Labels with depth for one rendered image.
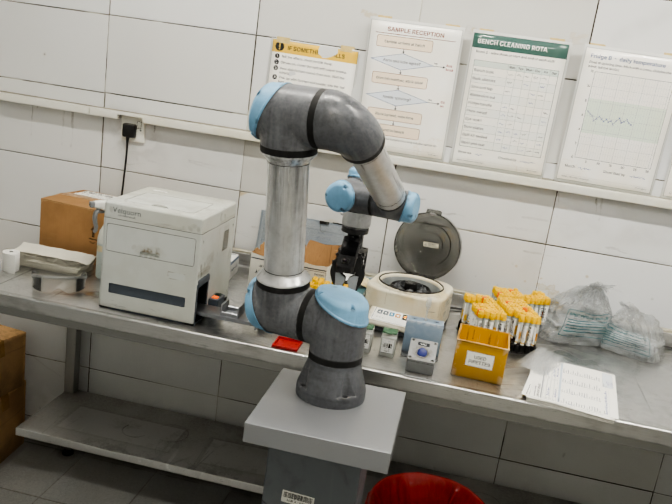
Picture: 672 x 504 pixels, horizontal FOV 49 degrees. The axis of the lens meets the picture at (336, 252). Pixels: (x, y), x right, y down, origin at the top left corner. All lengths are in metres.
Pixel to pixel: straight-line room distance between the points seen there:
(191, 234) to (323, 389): 0.62
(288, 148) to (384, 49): 1.03
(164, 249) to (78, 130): 0.91
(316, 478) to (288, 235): 0.51
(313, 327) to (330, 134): 0.40
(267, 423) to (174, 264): 0.66
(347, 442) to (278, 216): 0.46
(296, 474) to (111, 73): 1.62
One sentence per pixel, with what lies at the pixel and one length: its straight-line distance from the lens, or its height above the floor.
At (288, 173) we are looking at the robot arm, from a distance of 1.45.
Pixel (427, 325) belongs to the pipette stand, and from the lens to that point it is 1.97.
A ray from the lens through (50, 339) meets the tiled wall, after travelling 3.02.
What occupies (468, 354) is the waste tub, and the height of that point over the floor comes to 0.94.
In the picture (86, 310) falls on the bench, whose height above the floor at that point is 0.87.
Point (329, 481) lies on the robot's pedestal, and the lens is 1.59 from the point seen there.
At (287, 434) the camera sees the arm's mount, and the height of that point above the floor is 0.91.
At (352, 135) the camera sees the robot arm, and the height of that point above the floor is 1.48.
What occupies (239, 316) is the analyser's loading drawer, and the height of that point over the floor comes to 0.92.
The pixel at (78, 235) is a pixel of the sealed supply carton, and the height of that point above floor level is 0.96.
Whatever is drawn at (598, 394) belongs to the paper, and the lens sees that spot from 2.00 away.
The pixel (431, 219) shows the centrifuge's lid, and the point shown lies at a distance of 2.39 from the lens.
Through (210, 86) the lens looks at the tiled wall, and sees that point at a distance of 2.56.
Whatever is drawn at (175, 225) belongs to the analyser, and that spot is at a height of 1.14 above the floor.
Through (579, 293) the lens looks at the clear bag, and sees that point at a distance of 2.38.
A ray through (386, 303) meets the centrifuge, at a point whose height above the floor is 0.95.
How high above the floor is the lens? 1.61
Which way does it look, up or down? 14 degrees down
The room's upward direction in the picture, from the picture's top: 8 degrees clockwise
